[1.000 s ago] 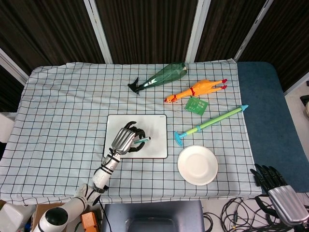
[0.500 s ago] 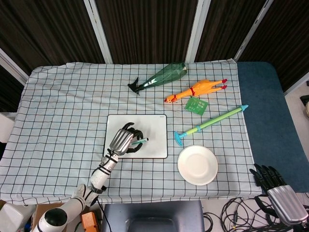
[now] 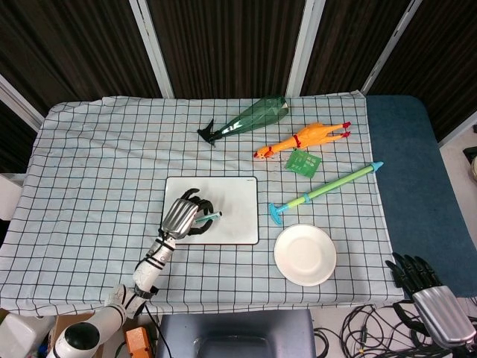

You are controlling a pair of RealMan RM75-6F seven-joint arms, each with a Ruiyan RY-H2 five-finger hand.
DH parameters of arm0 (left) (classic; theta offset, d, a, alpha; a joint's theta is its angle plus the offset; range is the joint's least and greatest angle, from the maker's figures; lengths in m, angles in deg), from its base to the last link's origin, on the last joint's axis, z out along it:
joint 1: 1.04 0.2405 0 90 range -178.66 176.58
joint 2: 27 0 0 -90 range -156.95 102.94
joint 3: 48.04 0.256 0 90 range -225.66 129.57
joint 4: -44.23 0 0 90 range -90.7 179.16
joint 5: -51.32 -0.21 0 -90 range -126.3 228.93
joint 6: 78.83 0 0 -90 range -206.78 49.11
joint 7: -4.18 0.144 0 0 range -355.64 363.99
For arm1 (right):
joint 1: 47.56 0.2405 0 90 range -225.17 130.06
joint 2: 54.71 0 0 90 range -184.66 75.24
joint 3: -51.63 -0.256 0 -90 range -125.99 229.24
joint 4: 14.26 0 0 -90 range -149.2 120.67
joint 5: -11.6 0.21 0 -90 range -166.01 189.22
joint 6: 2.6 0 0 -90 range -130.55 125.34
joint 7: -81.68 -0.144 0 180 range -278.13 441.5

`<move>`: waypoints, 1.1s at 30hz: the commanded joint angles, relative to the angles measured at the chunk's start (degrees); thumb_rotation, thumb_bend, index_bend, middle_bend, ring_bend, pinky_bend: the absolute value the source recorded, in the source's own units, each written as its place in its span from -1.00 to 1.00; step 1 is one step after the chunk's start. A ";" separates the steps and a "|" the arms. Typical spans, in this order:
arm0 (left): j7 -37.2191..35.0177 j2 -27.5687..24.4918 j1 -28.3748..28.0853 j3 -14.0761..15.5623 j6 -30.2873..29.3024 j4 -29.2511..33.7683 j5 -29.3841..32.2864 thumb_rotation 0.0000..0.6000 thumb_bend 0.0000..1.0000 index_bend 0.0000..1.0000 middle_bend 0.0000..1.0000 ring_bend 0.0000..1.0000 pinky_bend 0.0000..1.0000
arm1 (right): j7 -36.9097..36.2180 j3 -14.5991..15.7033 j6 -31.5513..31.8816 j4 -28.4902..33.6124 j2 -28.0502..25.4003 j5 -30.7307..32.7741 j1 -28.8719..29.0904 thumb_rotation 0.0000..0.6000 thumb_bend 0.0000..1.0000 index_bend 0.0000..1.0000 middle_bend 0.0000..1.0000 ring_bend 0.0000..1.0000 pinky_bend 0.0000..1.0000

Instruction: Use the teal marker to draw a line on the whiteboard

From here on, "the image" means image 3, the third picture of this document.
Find green plastic spray bottle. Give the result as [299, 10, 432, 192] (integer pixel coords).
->
[196, 95, 289, 148]

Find orange box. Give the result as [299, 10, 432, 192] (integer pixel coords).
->
[124, 327, 154, 358]

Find white board with black rim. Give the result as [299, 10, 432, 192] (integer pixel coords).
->
[162, 175, 259, 246]

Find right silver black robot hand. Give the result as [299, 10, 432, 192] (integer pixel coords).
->
[385, 252, 477, 351]

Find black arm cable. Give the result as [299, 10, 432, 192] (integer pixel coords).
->
[143, 304, 169, 358]

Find white paper plate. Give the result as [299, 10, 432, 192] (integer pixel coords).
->
[274, 223, 338, 287]

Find white black checked tablecloth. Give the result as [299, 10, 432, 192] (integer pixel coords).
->
[0, 95, 406, 318]

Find grey robot torso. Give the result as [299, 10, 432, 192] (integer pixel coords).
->
[154, 308, 318, 358]

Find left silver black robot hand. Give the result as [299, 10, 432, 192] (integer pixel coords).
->
[159, 187, 216, 240]

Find orange rubber chicken toy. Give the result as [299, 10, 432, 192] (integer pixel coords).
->
[254, 121, 353, 161]

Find white plastic jug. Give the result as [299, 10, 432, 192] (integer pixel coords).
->
[0, 312, 57, 358]

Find green blue water pump toy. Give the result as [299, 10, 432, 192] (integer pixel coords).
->
[268, 160, 385, 227]

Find tangled black floor cables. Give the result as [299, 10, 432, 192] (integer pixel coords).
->
[315, 298, 477, 358]

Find white frame post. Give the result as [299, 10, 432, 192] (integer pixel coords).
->
[361, 0, 425, 95]
[285, 0, 319, 97]
[0, 73, 45, 132]
[129, 0, 175, 99]

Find brown cardboard box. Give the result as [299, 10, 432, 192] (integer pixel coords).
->
[47, 312, 96, 339]

